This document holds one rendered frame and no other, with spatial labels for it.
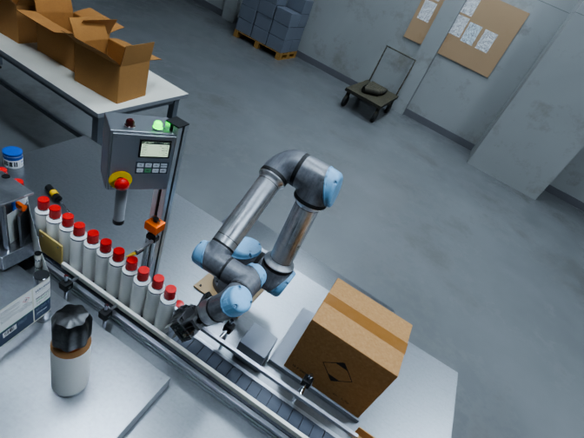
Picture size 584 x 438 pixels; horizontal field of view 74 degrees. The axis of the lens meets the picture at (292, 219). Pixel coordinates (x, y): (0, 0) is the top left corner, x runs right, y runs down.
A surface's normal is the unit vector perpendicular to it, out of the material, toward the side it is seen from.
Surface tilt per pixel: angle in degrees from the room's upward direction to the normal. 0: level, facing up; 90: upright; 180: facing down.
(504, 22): 90
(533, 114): 90
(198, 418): 0
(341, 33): 90
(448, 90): 90
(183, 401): 0
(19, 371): 0
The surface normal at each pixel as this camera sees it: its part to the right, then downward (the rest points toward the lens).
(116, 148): 0.45, 0.66
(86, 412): 0.34, -0.75
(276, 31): -0.44, 0.41
